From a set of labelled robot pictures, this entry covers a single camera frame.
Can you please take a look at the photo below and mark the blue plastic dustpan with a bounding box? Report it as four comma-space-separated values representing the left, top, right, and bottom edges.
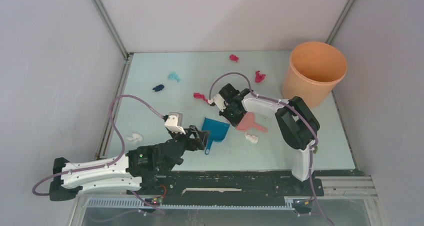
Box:
201, 118, 230, 155

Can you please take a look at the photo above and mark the pink plastic brush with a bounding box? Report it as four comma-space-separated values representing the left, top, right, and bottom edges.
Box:
236, 112, 268, 133

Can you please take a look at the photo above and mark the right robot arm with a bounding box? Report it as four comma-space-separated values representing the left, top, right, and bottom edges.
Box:
208, 84, 320, 198

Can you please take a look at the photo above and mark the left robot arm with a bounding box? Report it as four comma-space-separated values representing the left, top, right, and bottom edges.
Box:
48, 125, 210, 201

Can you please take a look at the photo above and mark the white paper scrap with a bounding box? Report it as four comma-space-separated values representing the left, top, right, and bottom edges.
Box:
126, 133, 143, 144
244, 132, 259, 144

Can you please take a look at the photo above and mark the pink paper scrap right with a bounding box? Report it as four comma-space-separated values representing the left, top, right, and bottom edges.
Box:
254, 71, 266, 83

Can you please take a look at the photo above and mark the pink paper scrap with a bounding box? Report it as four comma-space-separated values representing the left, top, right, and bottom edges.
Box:
193, 92, 210, 105
254, 71, 266, 83
229, 54, 239, 62

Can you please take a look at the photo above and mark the pink paper scrap centre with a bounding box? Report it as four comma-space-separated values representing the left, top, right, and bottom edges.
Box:
193, 92, 210, 105

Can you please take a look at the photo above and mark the pink paper scrap far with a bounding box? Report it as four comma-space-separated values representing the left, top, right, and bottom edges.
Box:
229, 54, 239, 62

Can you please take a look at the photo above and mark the white paper scrap left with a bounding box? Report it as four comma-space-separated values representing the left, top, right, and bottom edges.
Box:
126, 133, 143, 144

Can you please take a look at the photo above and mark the dark blue paper scrap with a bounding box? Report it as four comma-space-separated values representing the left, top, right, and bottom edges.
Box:
152, 84, 165, 92

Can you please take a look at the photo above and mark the cyan paper scrap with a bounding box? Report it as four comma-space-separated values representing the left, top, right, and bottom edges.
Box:
167, 72, 181, 82

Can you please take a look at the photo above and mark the orange plastic bucket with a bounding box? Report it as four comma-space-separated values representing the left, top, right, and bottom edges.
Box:
281, 41, 348, 108

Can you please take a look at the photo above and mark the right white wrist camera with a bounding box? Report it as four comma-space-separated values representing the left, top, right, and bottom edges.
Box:
207, 94, 227, 112

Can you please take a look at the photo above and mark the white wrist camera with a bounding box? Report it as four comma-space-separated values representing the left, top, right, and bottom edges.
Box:
164, 112, 186, 134
207, 94, 227, 112

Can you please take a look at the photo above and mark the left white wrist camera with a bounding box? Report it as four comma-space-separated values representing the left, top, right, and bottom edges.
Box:
164, 112, 186, 134

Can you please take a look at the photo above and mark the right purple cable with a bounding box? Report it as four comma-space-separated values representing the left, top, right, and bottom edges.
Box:
208, 72, 335, 226

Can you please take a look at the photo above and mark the purple cable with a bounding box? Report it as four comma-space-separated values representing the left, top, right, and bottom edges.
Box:
208, 72, 335, 226
32, 95, 168, 197

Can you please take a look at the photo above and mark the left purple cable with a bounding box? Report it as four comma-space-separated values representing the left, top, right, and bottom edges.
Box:
32, 95, 168, 197

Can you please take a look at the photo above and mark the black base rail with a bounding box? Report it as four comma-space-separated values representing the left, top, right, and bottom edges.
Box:
136, 171, 324, 207

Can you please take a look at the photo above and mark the aluminium frame post right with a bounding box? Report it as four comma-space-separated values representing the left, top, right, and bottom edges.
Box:
325, 0, 357, 45

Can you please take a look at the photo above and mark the aluminium frame post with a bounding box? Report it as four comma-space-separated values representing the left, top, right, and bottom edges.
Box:
325, 0, 357, 45
91, 0, 129, 60

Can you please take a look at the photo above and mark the aluminium frame post left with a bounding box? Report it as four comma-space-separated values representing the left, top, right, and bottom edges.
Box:
91, 0, 129, 60

